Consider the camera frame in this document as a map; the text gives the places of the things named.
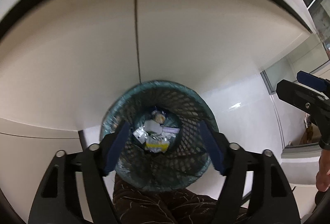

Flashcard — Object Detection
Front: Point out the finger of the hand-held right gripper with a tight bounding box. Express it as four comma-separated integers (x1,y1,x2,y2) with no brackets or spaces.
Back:
296,70,330,99
276,79,330,127

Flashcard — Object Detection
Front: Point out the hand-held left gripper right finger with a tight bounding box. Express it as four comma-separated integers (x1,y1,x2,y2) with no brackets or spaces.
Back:
198,119,301,224

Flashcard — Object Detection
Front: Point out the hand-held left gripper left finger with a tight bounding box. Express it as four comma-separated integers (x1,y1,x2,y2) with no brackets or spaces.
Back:
28,121,132,224

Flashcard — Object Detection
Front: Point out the silver foil wrapper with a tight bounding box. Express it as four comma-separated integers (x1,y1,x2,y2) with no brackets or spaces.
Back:
132,127,149,144

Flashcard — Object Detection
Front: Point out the yellow snack wrapper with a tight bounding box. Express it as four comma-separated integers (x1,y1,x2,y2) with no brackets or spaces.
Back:
144,136,170,154

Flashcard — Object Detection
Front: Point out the clear plastic packet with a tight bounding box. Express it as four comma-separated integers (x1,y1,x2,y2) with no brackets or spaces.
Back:
162,126,180,135

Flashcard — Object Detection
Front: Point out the green mesh waste bin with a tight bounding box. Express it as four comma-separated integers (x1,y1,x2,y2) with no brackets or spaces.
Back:
100,80,218,191

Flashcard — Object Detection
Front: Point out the person's right hand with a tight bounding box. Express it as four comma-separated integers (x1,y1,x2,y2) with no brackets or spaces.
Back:
316,150,330,192

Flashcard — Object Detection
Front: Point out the glass sliding door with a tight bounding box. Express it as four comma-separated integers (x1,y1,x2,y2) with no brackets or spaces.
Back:
260,58,330,96

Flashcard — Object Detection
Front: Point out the person's dark patterned trouser leg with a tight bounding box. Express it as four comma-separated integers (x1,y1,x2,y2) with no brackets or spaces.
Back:
113,174,250,224

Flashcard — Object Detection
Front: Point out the cream cabinet door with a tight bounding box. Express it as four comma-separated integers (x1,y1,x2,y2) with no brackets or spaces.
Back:
0,0,141,135
133,0,318,101

